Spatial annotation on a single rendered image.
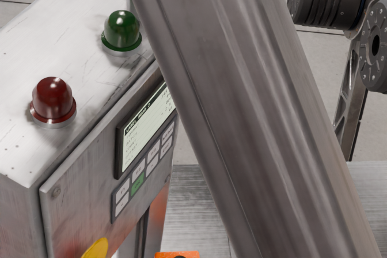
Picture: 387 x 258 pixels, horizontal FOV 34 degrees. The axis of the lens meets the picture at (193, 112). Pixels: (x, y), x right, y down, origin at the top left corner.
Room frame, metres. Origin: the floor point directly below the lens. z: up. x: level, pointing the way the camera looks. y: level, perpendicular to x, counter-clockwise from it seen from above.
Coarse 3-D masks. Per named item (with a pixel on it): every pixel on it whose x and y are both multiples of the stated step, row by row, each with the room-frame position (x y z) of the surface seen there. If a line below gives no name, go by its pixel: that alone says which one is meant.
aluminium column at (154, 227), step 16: (128, 0) 0.32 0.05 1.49; (160, 192) 0.32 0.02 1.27; (160, 208) 0.32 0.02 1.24; (144, 224) 0.33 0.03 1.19; (160, 224) 0.32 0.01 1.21; (128, 240) 0.32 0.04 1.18; (144, 240) 0.33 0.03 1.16; (160, 240) 0.33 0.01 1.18; (128, 256) 0.32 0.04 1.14; (144, 256) 0.32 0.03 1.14
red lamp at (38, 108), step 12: (36, 84) 0.23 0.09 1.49; (48, 84) 0.23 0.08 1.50; (60, 84) 0.23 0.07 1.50; (36, 96) 0.22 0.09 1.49; (48, 96) 0.22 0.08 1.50; (60, 96) 0.22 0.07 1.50; (72, 96) 0.23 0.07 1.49; (36, 108) 0.22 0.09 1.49; (48, 108) 0.22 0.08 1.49; (60, 108) 0.22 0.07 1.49; (72, 108) 0.23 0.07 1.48; (36, 120) 0.22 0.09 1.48; (48, 120) 0.22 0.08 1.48; (60, 120) 0.22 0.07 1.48; (72, 120) 0.22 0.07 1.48
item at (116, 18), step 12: (120, 12) 0.30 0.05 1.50; (108, 24) 0.29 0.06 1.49; (120, 24) 0.29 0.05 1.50; (132, 24) 0.29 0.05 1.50; (108, 36) 0.28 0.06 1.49; (120, 36) 0.28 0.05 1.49; (132, 36) 0.29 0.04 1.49; (108, 48) 0.28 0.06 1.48; (120, 48) 0.28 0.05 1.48; (132, 48) 0.28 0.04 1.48
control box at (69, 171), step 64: (64, 0) 0.33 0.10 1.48; (0, 64) 0.26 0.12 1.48; (64, 64) 0.27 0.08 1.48; (128, 64) 0.28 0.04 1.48; (0, 128) 0.21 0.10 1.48; (64, 128) 0.22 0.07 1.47; (0, 192) 0.18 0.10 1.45; (64, 192) 0.19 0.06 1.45; (0, 256) 0.19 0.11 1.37; (64, 256) 0.19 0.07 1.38
